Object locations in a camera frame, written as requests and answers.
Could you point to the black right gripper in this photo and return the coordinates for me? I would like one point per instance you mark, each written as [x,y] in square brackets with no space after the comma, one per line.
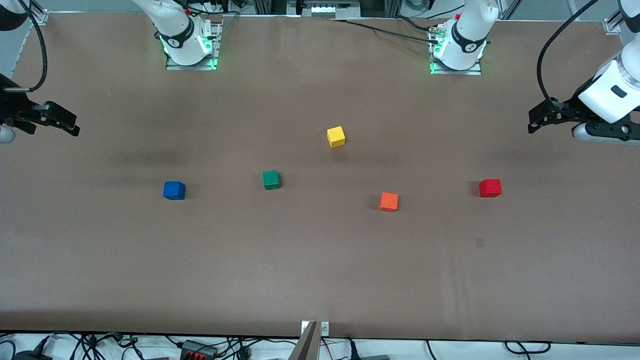
[11,106]

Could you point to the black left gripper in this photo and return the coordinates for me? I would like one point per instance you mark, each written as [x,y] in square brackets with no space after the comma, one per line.
[571,107]

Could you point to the red wooden cube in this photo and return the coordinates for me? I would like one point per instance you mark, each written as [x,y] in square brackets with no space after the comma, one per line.
[490,188]

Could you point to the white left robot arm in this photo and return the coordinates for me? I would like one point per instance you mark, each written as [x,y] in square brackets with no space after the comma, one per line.
[470,35]

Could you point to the blue wooden cube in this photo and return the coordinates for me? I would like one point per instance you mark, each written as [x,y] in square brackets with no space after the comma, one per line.
[174,190]

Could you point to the orange wooden cube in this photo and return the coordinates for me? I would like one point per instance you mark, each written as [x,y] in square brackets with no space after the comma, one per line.
[388,202]

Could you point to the yellow wooden cube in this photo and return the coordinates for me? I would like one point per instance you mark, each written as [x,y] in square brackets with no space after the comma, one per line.
[336,136]

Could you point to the green wooden cube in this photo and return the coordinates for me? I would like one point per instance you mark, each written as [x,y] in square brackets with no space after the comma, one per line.
[271,180]

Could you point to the black power adapter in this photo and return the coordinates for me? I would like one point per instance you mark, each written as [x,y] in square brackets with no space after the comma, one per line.
[32,356]

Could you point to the black orange power strip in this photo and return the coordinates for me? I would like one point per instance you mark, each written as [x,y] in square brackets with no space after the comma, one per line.
[198,349]

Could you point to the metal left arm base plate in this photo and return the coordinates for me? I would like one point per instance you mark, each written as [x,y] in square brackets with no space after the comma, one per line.
[457,72]

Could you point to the aluminium table corner bracket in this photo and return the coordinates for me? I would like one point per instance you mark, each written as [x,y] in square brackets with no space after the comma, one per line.
[612,26]
[40,17]

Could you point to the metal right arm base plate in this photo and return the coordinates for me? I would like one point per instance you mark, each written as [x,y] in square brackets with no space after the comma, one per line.
[190,67]

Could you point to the aluminium frame with device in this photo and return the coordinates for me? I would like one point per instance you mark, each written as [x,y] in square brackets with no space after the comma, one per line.
[330,7]

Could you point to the small white bracket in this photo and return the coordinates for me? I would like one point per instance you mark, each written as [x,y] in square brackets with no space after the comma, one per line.
[325,328]

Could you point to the brown camera post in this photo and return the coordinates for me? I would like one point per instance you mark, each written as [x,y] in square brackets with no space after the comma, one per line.
[305,345]

